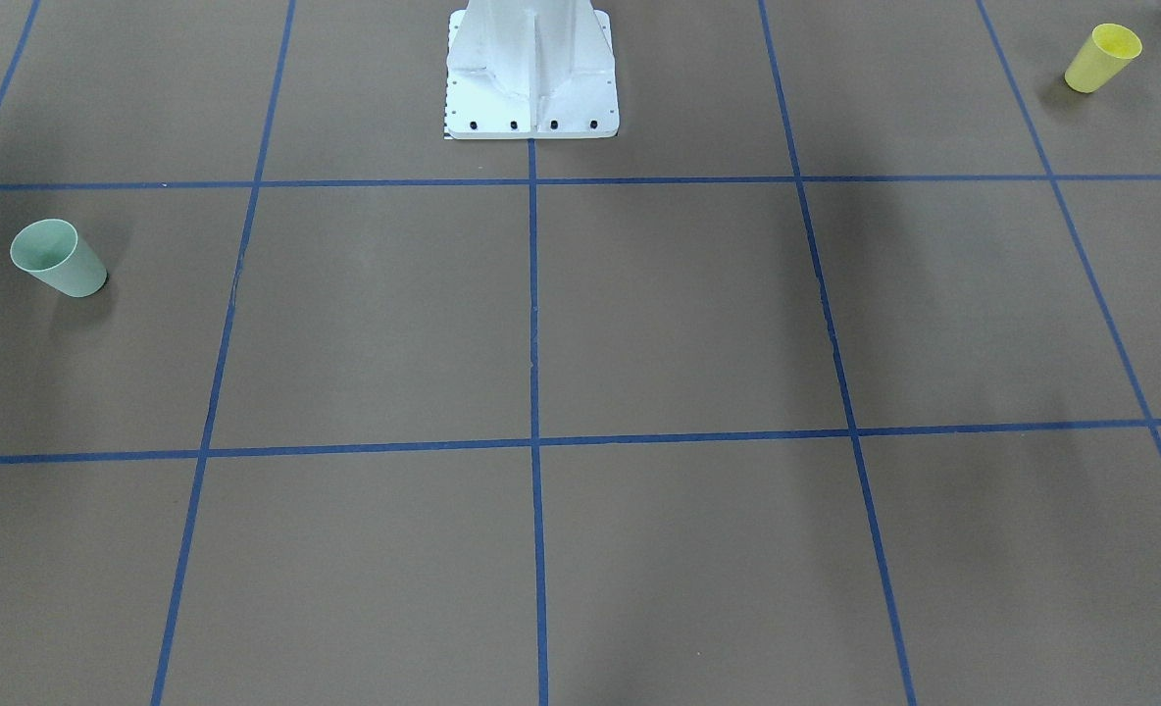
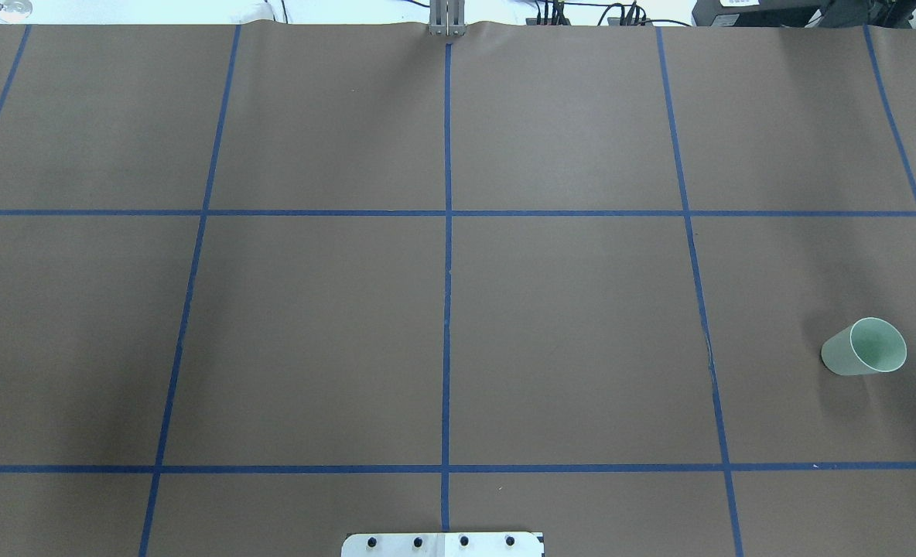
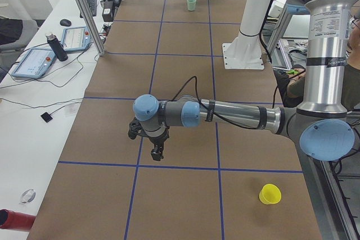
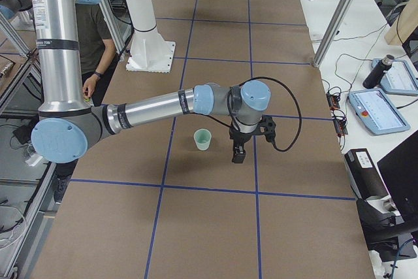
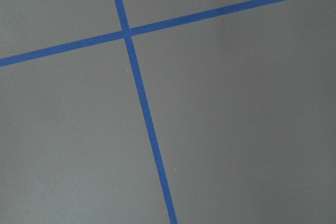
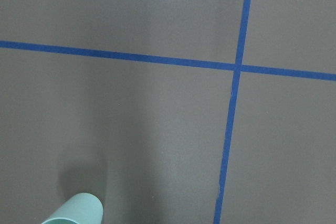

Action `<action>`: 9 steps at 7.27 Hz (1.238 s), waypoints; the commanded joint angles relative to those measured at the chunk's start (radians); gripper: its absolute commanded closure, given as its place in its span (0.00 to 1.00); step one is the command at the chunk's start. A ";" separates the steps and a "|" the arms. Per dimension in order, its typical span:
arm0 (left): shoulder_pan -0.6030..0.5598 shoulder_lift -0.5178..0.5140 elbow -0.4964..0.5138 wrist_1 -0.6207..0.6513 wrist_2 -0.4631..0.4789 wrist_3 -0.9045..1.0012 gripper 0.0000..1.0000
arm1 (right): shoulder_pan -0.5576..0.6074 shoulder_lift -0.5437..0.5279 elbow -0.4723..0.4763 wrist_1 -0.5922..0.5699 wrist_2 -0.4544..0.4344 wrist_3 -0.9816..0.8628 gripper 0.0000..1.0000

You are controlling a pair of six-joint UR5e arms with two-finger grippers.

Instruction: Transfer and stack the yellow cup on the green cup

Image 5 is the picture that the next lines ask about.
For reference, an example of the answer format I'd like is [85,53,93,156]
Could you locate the brown table mat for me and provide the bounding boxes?
[1,0,335,223]

